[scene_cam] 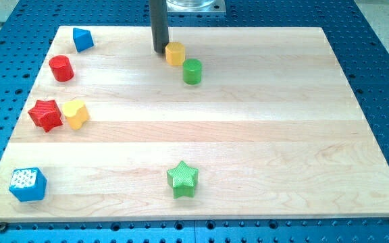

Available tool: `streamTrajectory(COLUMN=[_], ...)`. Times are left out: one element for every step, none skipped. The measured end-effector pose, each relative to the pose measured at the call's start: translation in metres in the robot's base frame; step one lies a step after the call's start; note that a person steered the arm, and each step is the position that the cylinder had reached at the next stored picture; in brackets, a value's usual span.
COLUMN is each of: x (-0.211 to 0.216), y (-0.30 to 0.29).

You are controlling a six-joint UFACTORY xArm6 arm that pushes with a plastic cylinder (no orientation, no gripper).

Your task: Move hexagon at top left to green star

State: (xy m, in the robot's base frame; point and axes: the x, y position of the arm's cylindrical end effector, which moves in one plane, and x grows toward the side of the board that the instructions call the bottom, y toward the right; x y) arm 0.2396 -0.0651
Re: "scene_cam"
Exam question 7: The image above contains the red star block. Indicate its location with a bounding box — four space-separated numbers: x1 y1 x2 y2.
28 100 63 132

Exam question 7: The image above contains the red cylinder block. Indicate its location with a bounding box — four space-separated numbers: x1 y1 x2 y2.
49 55 74 82

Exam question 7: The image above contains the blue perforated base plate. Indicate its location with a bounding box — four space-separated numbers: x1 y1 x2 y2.
0 1 389 242

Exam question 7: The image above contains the green star block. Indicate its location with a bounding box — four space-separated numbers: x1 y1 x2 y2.
167 161 199 198

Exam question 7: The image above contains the yellow hexagon block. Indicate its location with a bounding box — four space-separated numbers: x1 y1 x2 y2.
165 42 186 66

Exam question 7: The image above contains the green cylinder block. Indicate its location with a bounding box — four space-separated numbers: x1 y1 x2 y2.
182 59 203 85

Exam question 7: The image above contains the yellow heart block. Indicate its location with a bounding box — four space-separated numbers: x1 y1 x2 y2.
62 100 90 130

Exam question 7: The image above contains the light wooden board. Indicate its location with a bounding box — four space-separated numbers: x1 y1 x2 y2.
0 26 389 222

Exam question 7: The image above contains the blue triangle block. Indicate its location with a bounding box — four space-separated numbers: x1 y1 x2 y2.
72 28 94 53

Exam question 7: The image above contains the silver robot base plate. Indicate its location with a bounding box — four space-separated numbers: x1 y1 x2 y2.
166 0 226 16

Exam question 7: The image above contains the blue cube block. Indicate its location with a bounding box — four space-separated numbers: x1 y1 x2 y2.
9 167 47 202

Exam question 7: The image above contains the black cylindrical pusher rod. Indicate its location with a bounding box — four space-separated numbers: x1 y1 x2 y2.
149 0 169 55

